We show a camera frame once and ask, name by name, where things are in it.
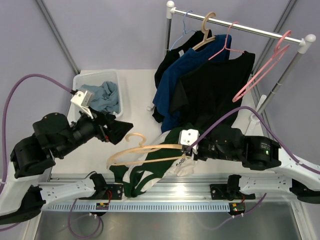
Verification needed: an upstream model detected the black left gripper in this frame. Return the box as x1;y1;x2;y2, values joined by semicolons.
56;104;134;159

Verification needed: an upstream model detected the light blue t-shirt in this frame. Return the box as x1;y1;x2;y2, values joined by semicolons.
81;81;120;114

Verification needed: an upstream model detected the beige wooden hanger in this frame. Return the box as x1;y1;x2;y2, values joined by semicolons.
192;11;216;51
106;133;186;169

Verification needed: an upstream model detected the green and white raglan shirt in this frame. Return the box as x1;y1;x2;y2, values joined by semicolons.
108;123;203;198

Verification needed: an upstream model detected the pink wire hanger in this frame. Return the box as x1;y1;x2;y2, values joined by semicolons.
208;21;244;61

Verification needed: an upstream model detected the pink plastic hanger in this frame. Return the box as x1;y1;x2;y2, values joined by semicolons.
232;30;292;103

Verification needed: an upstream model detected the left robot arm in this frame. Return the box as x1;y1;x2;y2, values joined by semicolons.
0;111;134;225

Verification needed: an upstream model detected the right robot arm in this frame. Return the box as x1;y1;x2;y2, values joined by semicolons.
178;125;320;204

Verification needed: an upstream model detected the white plastic basket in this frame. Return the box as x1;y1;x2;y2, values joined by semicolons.
73;69;123;118

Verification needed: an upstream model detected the right small circuit board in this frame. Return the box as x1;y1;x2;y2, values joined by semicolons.
229;202;246;216

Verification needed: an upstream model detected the small circuit board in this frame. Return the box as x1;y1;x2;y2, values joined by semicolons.
95;202;109;211
229;202;246;216

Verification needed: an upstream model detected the left small circuit board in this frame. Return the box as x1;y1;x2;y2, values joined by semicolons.
95;202;109;211

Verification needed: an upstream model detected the white metal clothes rack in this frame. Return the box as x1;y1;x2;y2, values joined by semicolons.
146;0;317;136

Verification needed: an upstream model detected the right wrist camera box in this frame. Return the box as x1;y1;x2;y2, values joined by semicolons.
178;129;200;146

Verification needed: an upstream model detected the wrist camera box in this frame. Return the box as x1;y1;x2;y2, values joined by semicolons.
70;88;95;119
178;129;200;146

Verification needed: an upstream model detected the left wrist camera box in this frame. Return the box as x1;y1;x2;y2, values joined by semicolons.
70;88;95;119

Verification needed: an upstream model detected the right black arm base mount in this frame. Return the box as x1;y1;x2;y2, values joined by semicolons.
209;184;243;201

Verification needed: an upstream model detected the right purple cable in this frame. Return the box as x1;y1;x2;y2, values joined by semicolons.
188;106;320;176

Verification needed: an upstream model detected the purple cable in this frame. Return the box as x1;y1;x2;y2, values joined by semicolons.
0;73;75;231
188;106;320;176

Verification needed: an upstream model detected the aluminium rail frame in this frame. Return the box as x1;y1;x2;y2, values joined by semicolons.
47;172;301;203

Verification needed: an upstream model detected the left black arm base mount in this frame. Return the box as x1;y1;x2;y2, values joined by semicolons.
88;183;123;200

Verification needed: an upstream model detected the white perforated cable duct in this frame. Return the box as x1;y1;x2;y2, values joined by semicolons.
46;201;230;213

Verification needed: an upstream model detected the light blue wire hanger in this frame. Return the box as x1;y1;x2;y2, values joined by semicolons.
169;10;196;51

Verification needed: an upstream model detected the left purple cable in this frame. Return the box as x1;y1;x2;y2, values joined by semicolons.
0;73;75;231

